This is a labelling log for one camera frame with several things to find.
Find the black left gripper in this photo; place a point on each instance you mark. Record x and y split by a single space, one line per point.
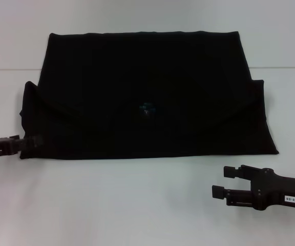
1 148

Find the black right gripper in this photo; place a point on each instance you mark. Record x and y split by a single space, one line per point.
278 188

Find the black shirt with FREE print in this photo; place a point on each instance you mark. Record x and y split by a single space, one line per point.
150 102

